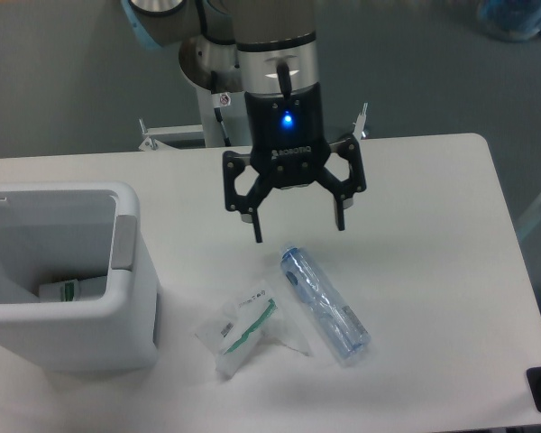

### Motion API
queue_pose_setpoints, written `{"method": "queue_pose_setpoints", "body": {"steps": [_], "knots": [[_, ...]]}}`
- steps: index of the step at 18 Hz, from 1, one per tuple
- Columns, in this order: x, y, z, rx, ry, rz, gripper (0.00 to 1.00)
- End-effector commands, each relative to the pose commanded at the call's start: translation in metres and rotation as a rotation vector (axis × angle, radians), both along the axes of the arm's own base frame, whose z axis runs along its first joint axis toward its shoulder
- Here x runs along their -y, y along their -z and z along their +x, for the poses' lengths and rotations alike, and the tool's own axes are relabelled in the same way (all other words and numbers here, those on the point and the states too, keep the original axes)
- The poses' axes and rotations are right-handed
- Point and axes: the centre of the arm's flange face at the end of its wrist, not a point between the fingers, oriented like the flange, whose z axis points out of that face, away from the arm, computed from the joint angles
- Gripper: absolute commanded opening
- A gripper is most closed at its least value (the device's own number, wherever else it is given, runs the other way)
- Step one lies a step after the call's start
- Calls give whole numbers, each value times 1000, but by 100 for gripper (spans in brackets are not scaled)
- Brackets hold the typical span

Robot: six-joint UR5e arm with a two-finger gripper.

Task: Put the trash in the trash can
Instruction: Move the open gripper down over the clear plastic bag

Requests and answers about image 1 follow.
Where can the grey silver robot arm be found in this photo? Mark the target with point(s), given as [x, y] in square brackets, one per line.
[254, 66]

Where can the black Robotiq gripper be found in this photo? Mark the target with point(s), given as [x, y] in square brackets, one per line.
[287, 135]

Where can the blue plastic bag on floor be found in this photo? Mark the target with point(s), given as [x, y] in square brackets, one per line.
[511, 21]

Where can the white green trash in bin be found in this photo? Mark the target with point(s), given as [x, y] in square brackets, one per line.
[73, 290]

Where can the white open trash can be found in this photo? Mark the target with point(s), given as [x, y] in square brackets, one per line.
[58, 231]

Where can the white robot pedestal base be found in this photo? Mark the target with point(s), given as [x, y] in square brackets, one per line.
[213, 70]

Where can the clear blue plastic bottle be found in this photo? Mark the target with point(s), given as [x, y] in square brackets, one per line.
[343, 332]

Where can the white stand foot with bolt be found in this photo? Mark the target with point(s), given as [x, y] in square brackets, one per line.
[361, 130]

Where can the white frame at right edge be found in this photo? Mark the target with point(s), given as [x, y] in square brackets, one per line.
[529, 219]

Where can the clear plastic wrapper green stripe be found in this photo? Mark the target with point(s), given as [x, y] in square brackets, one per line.
[234, 331]

